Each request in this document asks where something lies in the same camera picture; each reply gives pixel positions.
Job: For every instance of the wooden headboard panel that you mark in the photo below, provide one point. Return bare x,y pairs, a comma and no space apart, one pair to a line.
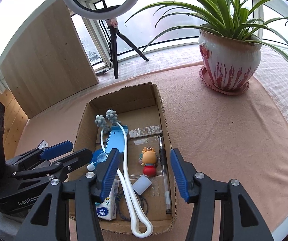
45,62

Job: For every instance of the blue phone stand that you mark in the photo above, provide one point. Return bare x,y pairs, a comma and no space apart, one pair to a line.
115,140

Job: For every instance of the white charger plug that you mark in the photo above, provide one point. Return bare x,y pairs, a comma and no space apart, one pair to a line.
43,144

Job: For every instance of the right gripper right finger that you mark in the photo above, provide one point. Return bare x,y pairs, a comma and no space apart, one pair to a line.
184,173

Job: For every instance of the cardboard box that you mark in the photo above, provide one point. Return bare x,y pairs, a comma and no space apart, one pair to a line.
139,107

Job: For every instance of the black gel pen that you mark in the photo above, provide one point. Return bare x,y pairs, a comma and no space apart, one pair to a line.
164,166

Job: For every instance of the small white eraser block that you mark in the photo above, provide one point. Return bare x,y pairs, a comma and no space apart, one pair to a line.
142,184

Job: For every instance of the orange cartoon figurine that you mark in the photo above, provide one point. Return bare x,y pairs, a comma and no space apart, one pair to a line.
148,160

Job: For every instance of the green spider plant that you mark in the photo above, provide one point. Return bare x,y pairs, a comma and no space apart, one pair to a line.
223,18

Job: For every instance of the grey ball neck massager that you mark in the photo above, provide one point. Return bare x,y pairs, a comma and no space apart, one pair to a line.
141,226

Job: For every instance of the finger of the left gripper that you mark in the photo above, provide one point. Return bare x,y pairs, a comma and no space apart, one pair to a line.
70,163
57,150

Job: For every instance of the white dotted tissue pack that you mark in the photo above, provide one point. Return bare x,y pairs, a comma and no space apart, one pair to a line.
108,209

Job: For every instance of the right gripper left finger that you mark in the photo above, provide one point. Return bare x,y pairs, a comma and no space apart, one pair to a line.
105,173

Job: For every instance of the red white flower pot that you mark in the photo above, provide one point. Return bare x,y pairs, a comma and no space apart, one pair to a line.
228,63

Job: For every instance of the white ring light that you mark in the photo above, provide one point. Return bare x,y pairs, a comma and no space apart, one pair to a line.
102,14

